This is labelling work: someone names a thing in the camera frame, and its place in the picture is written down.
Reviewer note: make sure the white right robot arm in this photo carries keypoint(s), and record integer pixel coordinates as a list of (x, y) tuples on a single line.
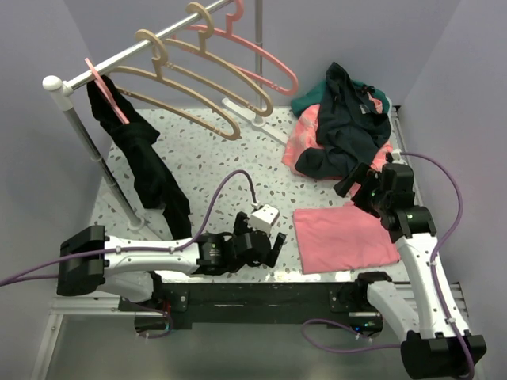
[(435, 340)]

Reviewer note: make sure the plain pink folded shorts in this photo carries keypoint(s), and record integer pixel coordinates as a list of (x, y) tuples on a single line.
[(340, 239)]

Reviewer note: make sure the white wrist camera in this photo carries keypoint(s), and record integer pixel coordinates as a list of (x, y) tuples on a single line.
[(395, 156), (264, 218)]

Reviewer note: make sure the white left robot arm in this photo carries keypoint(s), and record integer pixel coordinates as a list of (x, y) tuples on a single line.
[(93, 261)]

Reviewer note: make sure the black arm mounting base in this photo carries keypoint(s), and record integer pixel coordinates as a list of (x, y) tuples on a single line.
[(263, 303)]

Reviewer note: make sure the beige hanger front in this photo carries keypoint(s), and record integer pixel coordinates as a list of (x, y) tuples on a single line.
[(159, 60)]

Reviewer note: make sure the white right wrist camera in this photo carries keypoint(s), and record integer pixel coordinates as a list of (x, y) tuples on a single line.
[(395, 156)]

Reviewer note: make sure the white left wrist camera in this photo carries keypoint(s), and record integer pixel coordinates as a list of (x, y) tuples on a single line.
[(264, 218)]

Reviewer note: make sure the pink empty hanger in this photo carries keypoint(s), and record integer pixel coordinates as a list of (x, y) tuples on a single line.
[(257, 47)]

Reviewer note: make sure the beige hanger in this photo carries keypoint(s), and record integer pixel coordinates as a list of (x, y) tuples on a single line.
[(202, 51), (159, 60)]

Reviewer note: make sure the beige hanger rear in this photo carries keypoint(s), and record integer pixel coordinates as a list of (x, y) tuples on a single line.
[(202, 51)]

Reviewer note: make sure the dark navy shorts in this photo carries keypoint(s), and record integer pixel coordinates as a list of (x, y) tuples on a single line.
[(352, 126)]

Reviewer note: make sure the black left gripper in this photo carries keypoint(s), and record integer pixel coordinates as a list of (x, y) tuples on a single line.
[(241, 226)]

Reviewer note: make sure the black pants on hanger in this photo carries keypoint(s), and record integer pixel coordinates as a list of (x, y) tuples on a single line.
[(154, 183)]

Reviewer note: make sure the pink patterned shorts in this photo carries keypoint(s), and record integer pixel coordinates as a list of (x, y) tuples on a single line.
[(303, 137)]

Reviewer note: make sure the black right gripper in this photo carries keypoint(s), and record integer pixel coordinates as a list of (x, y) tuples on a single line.
[(360, 172)]

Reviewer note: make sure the pink hanger holding pants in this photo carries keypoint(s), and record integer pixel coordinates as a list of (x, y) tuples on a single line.
[(106, 92)]

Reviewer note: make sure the teal green garment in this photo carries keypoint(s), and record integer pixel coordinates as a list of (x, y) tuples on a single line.
[(314, 96)]

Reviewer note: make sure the aluminium frame rail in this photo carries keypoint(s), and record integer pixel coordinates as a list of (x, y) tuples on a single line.
[(97, 303)]

